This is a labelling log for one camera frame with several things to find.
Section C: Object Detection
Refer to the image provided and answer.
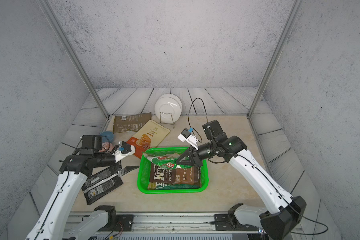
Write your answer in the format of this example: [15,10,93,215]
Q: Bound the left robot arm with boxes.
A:
[26,135,136,240]

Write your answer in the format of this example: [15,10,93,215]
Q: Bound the green Real chips bag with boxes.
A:
[148,183,200,191]

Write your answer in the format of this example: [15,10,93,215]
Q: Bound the black snack bag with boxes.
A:
[82,166,123,205]

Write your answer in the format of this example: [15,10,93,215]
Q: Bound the metal corner post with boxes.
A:
[37,0,110,119]
[247,0,304,119]

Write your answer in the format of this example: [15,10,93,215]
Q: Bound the cassava chips bag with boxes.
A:
[127,120,171,159]

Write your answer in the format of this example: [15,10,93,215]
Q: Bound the red patterned bowl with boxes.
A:
[100,142,113,152]

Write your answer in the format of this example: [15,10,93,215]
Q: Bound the olive brown Lerna bag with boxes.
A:
[113,113,152,134]

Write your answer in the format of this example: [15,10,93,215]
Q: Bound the green plastic basket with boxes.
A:
[137,147,209,194]

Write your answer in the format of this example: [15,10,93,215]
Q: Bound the metal corner post left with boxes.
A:
[37,0,110,119]

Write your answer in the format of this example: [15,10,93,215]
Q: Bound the white plate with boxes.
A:
[155,94,183,122]

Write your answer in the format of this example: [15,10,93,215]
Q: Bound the wire plate stand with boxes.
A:
[159,112,175,125]

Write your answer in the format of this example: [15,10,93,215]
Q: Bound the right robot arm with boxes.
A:
[176,120,307,240]

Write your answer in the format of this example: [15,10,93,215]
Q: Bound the blue bowl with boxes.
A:
[100,131,114,143]

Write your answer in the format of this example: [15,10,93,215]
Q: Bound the metal corner post right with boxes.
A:
[247,0,304,119]

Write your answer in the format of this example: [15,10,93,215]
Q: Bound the brown chips bag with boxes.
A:
[150,165,201,185]

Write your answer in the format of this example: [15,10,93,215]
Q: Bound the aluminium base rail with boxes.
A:
[91,212,271,240]

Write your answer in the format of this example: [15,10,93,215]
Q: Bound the green white acefood bag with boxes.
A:
[143,153,192,170]

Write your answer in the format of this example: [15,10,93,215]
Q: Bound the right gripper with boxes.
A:
[176,142,217,169]

